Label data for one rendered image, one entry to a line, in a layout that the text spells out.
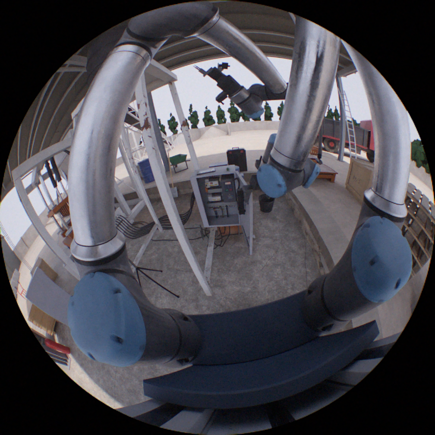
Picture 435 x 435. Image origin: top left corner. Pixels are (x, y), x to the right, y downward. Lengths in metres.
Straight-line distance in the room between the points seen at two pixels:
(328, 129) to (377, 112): 8.73
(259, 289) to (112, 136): 1.75
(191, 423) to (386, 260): 0.30
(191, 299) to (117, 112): 1.78
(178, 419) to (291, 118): 0.46
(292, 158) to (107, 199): 0.38
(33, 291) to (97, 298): 2.73
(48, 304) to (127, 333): 2.84
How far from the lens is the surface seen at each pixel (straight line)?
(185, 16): 0.35
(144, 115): 0.98
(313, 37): 0.31
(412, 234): 1.99
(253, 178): 0.58
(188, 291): 1.84
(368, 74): 0.41
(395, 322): 2.31
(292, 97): 0.28
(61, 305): 3.11
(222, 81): 0.60
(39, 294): 2.95
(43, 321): 4.26
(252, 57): 0.47
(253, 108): 0.65
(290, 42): 5.94
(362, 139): 9.58
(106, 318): 0.20
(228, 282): 1.77
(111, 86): 0.31
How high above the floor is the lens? 1.61
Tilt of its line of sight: 37 degrees down
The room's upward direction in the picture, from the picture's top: 12 degrees counter-clockwise
